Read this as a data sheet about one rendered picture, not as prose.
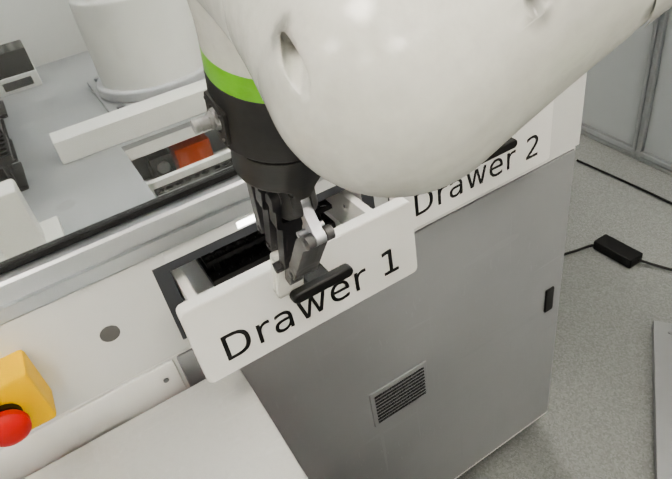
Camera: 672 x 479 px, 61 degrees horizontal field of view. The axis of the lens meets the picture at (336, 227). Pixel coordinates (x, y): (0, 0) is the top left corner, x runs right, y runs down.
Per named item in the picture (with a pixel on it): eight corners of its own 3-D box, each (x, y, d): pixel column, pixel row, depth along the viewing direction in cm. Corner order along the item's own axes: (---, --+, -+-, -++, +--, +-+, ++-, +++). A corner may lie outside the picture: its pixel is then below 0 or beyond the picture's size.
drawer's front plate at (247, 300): (418, 270, 73) (411, 199, 66) (209, 385, 63) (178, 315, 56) (409, 263, 74) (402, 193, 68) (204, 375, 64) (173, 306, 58)
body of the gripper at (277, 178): (206, 105, 42) (221, 187, 49) (260, 180, 38) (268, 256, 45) (294, 73, 45) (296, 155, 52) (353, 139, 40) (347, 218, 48)
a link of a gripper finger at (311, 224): (300, 160, 44) (336, 205, 42) (301, 203, 48) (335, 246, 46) (273, 172, 44) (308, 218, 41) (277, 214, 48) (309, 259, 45)
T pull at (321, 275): (354, 275, 62) (353, 265, 61) (295, 307, 59) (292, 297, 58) (337, 259, 64) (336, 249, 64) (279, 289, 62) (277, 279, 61)
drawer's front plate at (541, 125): (549, 159, 89) (554, 93, 82) (400, 236, 79) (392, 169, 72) (541, 155, 90) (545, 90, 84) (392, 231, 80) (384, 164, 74)
